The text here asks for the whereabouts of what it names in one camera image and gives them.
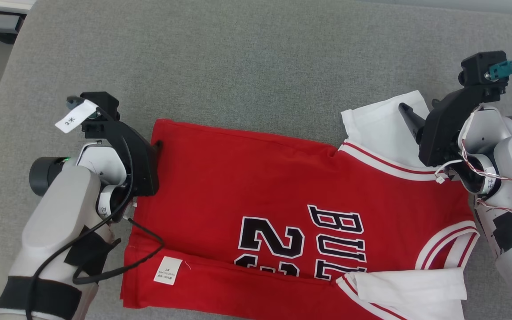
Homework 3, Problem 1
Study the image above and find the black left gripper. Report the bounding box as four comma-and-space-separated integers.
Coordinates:
82, 120, 164, 198

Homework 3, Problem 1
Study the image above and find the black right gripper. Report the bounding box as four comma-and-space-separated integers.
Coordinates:
398, 84, 506, 168

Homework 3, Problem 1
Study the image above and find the red white basketball jersey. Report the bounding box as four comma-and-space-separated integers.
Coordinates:
120, 90, 481, 320

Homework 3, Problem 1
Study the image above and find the white paper cable label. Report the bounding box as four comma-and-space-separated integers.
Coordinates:
55, 99, 99, 133

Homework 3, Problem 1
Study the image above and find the red white wire bundle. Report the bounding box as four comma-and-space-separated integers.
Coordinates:
434, 104, 512, 218

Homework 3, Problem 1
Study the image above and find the teal right camera connector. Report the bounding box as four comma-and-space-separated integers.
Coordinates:
487, 58, 512, 81

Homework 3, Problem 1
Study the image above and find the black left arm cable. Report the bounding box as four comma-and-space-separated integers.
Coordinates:
25, 133, 165, 320

